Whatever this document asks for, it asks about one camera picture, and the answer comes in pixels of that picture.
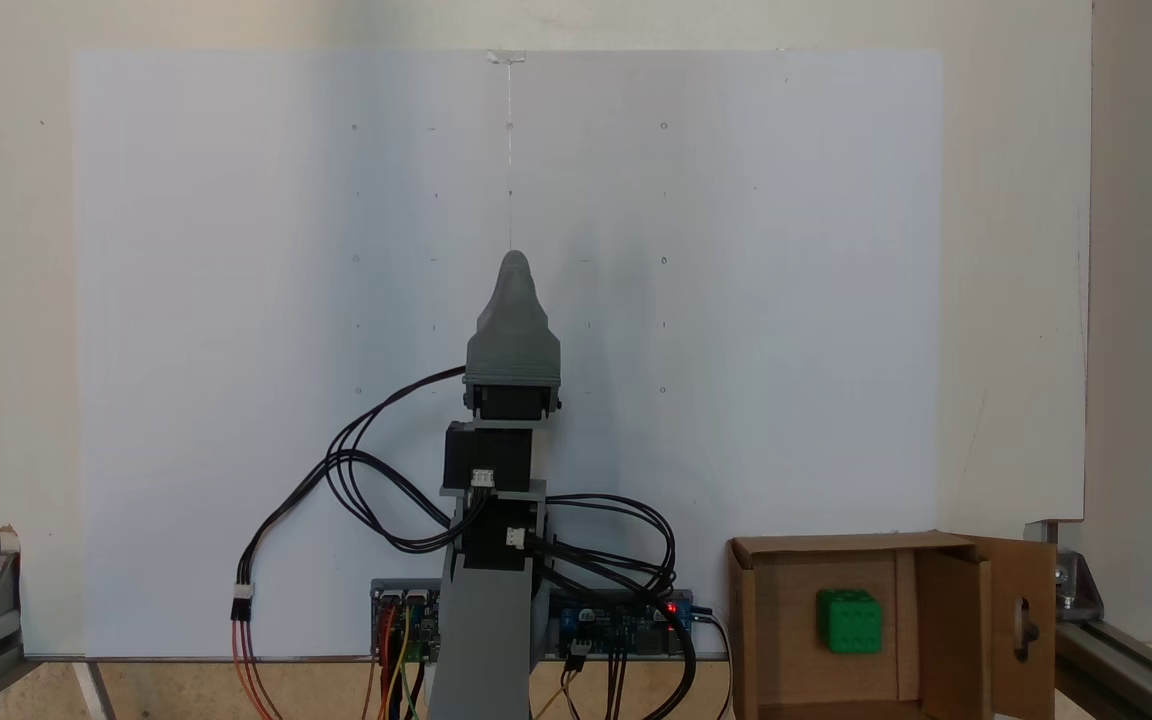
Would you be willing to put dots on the white paper sheet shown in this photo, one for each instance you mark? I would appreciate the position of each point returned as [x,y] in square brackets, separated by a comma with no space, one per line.
[186,300]

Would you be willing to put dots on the green die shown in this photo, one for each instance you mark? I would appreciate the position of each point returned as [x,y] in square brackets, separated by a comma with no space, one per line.
[848,622]

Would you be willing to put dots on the brown cardboard box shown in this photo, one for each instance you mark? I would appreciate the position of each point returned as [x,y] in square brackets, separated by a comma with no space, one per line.
[946,640]

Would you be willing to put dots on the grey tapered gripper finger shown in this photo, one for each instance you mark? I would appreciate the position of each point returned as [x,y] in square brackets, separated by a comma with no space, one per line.
[514,300]

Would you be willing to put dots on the clear tape piece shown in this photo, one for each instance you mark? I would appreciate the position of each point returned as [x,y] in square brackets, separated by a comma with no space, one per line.
[506,56]

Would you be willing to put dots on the blue circuit board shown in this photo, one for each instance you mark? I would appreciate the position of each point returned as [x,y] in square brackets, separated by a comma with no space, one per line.
[626,630]

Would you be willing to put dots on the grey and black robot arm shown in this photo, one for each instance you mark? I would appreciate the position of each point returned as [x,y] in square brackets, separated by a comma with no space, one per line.
[481,640]

